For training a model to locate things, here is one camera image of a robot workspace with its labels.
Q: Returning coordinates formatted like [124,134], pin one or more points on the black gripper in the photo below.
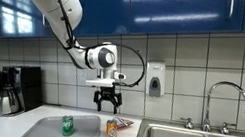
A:
[108,96]

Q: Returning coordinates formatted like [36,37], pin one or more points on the orange soda can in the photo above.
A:
[111,131]

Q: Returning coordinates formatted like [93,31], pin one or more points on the green soda can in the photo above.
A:
[68,126]

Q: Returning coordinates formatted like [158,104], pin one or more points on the grey plastic tray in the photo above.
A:
[47,131]

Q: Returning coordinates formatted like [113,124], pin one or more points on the red snack bag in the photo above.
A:
[125,123]

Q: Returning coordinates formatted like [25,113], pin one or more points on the black silver coffee maker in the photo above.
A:
[29,87]

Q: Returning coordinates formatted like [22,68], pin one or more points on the steel coffee carafe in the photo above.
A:
[8,102]

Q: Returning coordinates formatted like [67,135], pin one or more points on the blue upper cabinets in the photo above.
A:
[160,7]

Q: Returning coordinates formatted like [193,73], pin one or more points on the chrome gooseneck faucet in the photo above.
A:
[224,84]

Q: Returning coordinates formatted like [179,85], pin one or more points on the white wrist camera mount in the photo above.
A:
[99,82]

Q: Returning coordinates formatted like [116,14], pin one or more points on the white wall soap dispenser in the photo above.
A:
[155,79]

